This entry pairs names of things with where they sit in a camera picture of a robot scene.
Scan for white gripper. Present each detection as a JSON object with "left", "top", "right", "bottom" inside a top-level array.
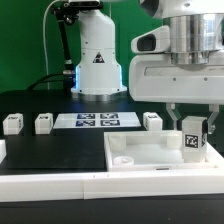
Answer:
[{"left": 129, "top": 51, "right": 224, "bottom": 134}]

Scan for white square tabletop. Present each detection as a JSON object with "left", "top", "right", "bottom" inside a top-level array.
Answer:
[{"left": 104, "top": 131, "right": 218, "bottom": 172}]

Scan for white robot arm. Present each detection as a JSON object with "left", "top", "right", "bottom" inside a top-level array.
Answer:
[{"left": 69, "top": 0, "right": 224, "bottom": 123}]

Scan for white right fence bar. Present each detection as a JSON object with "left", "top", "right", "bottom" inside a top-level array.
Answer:
[{"left": 205, "top": 144, "right": 224, "bottom": 168}]

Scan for white fence bar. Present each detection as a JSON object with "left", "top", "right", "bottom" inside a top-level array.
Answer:
[
  {"left": 205, "top": 144, "right": 224, "bottom": 168},
  {"left": 0, "top": 169, "right": 224, "bottom": 202}
]

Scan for white sheet with tags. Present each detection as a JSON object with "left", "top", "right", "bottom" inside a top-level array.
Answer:
[{"left": 54, "top": 112, "right": 141, "bottom": 129}]

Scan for white left fence block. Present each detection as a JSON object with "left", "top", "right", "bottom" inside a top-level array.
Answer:
[{"left": 0, "top": 140, "right": 7, "bottom": 164}]

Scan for white front fence bar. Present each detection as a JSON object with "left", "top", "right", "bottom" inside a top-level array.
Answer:
[{"left": 0, "top": 169, "right": 224, "bottom": 202}]

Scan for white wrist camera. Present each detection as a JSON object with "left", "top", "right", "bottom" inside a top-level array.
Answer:
[{"left": 131, "top": 25, "right": 171, "bottom": 54}]

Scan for black cables on table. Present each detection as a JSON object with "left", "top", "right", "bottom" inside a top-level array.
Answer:
[{"left": 26, "top": 73, "right": 75, "bottom": 92}]

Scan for white cable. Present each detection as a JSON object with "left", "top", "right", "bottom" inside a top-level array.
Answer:
[{"left": 41, "top": 0, "right": 63, "bottom": 90}]

